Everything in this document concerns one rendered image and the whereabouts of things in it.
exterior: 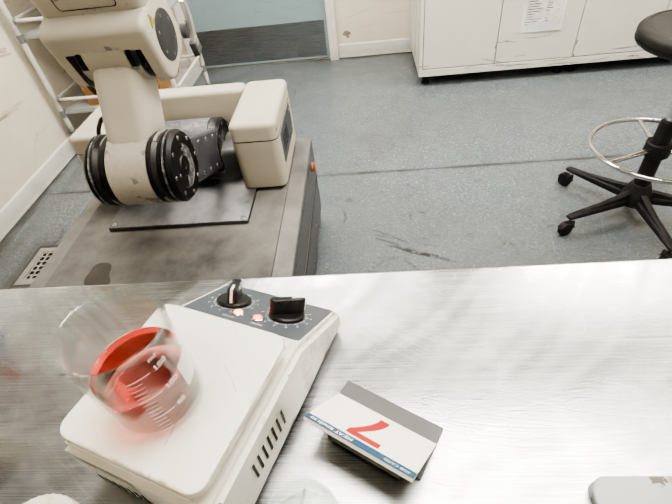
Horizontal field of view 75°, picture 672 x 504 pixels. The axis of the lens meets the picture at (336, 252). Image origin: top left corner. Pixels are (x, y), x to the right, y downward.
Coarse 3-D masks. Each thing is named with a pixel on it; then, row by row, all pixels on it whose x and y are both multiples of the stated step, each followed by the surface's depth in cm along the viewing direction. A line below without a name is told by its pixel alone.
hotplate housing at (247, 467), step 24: (312, 336) 37; (288, 360) 34; (312, 360) 37; (288, 384) 33; (264, 408) 31; (288, 408) 34; (264, 432) 31; (288, 432) 35; (72, 456) 31; (96, 456) 30; (240, 456) 29; (264, 456) 32; (120, 480) 29; (144, 480) 29; (216, 480) 28; (240, 480) 29; (264, 480) 33
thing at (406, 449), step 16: (336, 400) 37; (320, 416) 34; (336, 416) 34; (352, 416) 35; (368, 416) 36; (352, 432) 33; (368, 432) 33; (384, 432) 34; (400, 432) 35; (384, 448) 32; (400, 448) 32; (416, 448) 33; (416, 464) 31
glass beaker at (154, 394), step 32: (128, 288) 27; (64, 320) 26; (96, 320) 27; (128, 320) 29; (160, 320) 29; (64, 352) 25; (96, 352) 28; (160, 352) 25; (96, 384) 24; (128, 384) 24; (160, 384) 26; (192, 384) 29; (128, 416) 26; (160, 416) 27
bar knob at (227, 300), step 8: (240, 280) 42; (232, 288) 40; (240, 288) 42; (224, 296) 41; (232, 296) 40; (240, 296) 42; (248, 296) 42; (224, 304) 40; (232, 304) 40; (240, 304) 40; (248, 304) 41
